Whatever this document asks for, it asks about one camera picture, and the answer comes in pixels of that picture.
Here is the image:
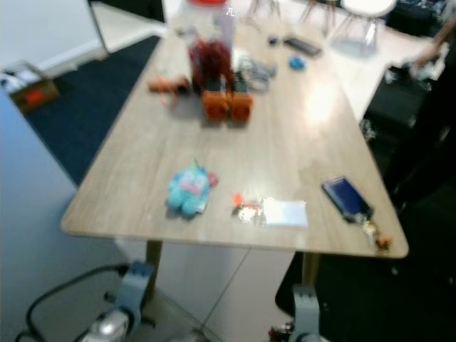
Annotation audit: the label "black remote control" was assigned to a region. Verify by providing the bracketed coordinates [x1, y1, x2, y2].
[284, 36, 323, 58]

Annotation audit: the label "white partition panel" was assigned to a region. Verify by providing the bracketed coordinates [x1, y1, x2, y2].
[0, 64, 136, 342]

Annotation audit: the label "silver metal parts pile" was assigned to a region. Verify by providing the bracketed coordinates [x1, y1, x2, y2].
[234, 56, 279, 92]

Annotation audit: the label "turquoise plush toy keychain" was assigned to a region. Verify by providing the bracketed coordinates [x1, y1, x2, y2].
[166, 162, 218, 218]

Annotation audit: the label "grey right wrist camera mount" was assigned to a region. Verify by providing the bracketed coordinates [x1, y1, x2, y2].
[291, 285, 323, 342]

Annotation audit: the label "person in dark clothes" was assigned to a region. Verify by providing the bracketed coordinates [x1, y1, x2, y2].
[385, 28, 456, 214]

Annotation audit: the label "orange handled tool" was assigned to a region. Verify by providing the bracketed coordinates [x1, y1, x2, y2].
[148, 77, 190, 97]

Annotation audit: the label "small keys with orange tag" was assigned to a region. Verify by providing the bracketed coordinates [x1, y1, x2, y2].
[232, 191, 264, 223]

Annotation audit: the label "white card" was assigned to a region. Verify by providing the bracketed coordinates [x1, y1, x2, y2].
[262, 198, 309, 229]

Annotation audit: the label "dark rug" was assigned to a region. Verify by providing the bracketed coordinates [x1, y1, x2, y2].
[25, 34, 175, 186]
[274, 207, 456, 342]

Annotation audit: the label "wooden table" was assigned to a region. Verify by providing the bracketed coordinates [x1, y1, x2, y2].
[61, 0, 409, 293]

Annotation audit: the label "open cardboard box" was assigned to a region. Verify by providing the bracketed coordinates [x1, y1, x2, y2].
[4, 63, 59, 115]

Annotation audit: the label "dark blue card holder keychain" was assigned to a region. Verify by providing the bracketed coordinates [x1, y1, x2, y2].
[321, 176, 394, 254]

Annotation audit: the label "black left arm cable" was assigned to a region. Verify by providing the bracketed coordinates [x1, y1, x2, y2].
[25, 265, 130, 342]

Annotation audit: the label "orange cylinder device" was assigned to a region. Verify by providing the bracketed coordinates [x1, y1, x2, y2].
[201, 89, 230, 122]
[228, 91, 254, 122]

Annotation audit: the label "clear jar with red lid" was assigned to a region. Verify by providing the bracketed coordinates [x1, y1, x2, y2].
[189, 0, 234, 90]

